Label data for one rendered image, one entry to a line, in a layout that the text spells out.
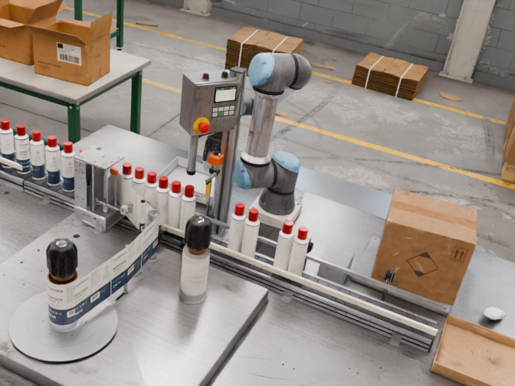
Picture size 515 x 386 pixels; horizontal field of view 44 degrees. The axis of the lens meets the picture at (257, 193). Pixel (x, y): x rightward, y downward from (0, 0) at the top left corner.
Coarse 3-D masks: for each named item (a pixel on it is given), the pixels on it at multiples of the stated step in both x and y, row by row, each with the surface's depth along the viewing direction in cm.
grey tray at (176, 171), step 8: (176, 160) 279; (184, 160) 279; (168, 168) 274; (176, 168) 280; (184, 168) 281; (200, 168) 278; (208, 168) 276; (160, 176) 268; (168, 176) 274; (176, 176) 275; (184, 176) 276; (192, 176) 276; (200, 176) 277; (208, 176) 278; (168, 184) 263; (184, 184) 271; (192, 184) 272; (200, 184) 272; (184, 192) 262; (200, 192) 259; (200, 200) 261
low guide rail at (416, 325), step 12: (168, 228) 231; (228, 252) 224; (252, 264) 221; (264, 264) 219; (288, 276) 217; (300, 276) 216; (324, 288) 213; (348, 300) 211; (360, 300) 209; (384, 312) 207; (408, 324) 204; (420, 324) 203
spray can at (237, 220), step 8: (240, 208) 217; (232, 216) 219; (240, 216) 219; (232, 224) 220; (240, 224) 219; (232, 232) 221; (240, 232) 221; (232, 240) 223; (240, 240) 223; (232, 248) 224; (240, 248) 225
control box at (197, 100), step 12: (192, 72) 211; (204, 72) 212; (216, 72) 214; (228, 72) 215; (192, 84) 204; (204, 84) 205; (216, 84) 207; (228, 84) 209; (192, 96) 206; (204, 96) 207; (180, 108) 216; (192, 108) 208; (204, 108) 209; (180, 120) 218; (192, 120) 210; (204, 120) 211; (216, 120) 214; (228, 120) 217; (192, 132) 212
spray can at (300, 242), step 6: (300, 228) 210; (306, 228) 211; (300, 234) 210; (306, 234) 210; (294, 240) 212; (300, 240) 211; (306, 240) 212; (294, 246) 212; (300, 246) 211; (306, 246) 212; (294, 252) 213; (300, 252) 212; (306, 252) 214; (294, 258) 214; (300, 258) 214; (294, 264) 215; (300, 264) 215; (288, 270) 219; (294, 270) 217; (300, 270) 217
